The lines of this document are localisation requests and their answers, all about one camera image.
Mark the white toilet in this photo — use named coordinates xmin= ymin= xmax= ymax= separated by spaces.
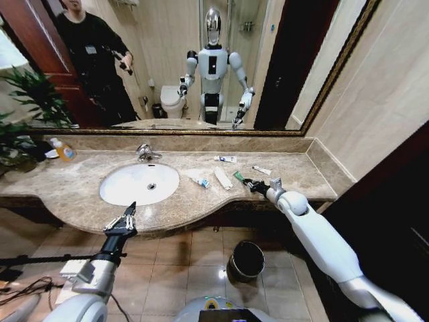
xmin=160 ymin=84 xmax=187 ymax=119

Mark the crumpled white blue tube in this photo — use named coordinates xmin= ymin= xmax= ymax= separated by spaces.
xmin=191 ymin=175 xmax=211 ymax=189

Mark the white robot front shell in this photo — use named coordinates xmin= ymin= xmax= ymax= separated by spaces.
xmin=172 ymin=295 xmax=269 ymax=322

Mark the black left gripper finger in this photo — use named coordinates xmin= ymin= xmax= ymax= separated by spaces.
xmin=104 ymin=207 xmax=133 ymax=232
xmin=126 ymin=201 xmax=137 ymax=231

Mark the green leafy plant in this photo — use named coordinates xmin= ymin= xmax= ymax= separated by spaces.
xmin=0 ymin=66 xmax=74 ymax=168

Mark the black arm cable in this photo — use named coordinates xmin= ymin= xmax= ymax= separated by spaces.
xmin=109 ymin=294 xmax=132 ymax=322

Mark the chrome faucet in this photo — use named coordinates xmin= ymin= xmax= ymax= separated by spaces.
xmin=135 ymin=143 xmax=164 ymax=163

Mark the thin black floor cable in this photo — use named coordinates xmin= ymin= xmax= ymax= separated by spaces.
xmin=0 ymin=276 xmax=65 ymax=305

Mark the black stand pole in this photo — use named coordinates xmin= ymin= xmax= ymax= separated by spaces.
xmin=0 ymin=254 xmax=99 ymax=268

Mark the orange hand soap bottle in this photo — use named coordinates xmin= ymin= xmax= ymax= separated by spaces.
xmin=50 ymin=137 xmax=77 ymax=163

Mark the white oval sink basin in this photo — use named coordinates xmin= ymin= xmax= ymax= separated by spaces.
xmin=99 ymin=162 xmax=181 ymax=207

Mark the large framed wall mirror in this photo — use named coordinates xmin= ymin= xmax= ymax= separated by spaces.
xmin=0 ymin=0 xmax=383 ymax=137

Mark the dark plant pot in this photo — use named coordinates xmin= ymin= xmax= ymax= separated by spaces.
xmin=29 ymin=140 xmax=55 ymax=162

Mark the dark round trash bin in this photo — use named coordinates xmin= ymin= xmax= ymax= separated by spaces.
xmin=227 ymin=240 xmax=266 ymax=284

